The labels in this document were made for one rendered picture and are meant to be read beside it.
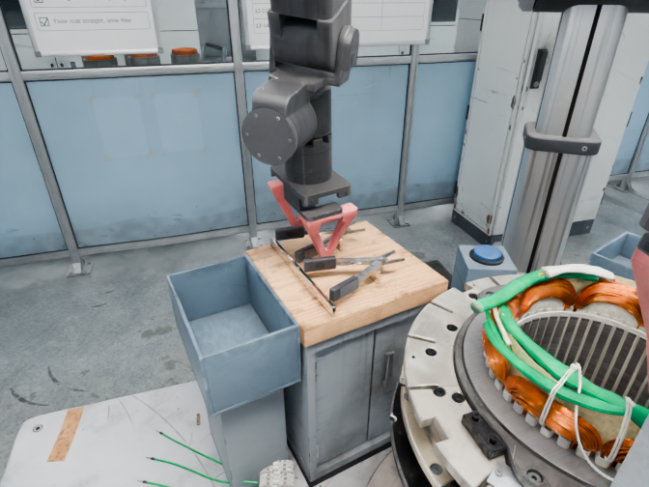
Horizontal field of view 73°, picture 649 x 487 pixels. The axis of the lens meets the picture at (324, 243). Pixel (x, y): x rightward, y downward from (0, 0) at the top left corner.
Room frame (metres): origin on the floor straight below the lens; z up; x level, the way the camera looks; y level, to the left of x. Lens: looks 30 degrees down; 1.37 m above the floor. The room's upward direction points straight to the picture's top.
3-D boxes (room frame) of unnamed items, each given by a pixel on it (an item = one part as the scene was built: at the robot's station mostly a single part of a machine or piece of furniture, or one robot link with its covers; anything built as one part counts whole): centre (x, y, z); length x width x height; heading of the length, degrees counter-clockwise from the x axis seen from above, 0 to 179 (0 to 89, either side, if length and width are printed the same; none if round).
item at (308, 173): (0.51, 0.02, 1.20); 0.10 x 0.07 x 0.07; 28
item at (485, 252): (0.56, -0.24, 1.04); 0.04 x 0.04 x 0.01
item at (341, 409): (0.49, -0.02, 0.91); 0.19 x 0.19 x 0.26; 28
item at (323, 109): (0.50, 0.02, 1.26); 0.07 x 0.06 x 0.07; 160
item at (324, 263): (0.45, 0.01, 1.09); 0.04 x 0.01 x 0.02; 103
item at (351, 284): (0.40, -0.02, 1.09); 0.04 x 0.01 x 0.02; 133
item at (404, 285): (0.49, -0.02, 1.05); 0.20 x 0.19 x 0.02; 118
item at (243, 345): (0.41, 0.11, 0.92); 0.17 x 0.11 x 0.28; 28
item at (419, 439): (0.24, -0.08, 1.06); 0.09 x 0.04 x 0.01; 19
